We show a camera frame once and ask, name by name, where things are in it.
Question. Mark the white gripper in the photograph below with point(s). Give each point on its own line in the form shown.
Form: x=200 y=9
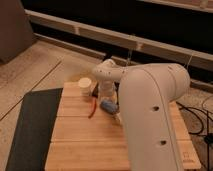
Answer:
x=106 y=90

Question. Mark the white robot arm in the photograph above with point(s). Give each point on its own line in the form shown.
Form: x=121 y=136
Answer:
x=144 y=94

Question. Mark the cream cylindrical cup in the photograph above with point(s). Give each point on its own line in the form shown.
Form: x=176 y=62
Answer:
x=85 y=86

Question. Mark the dark grey floor mat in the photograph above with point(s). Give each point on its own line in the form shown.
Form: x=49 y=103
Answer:
x=33 y=131

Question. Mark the brown cabinet corner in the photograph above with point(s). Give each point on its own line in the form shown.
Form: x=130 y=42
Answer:
x=16 y=34

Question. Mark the dark brown handled tool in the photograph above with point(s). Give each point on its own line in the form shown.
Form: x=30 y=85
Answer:
x=95 y=91

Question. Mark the wooden shelf rail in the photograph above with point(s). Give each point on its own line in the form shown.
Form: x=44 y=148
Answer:
x=151 y=47

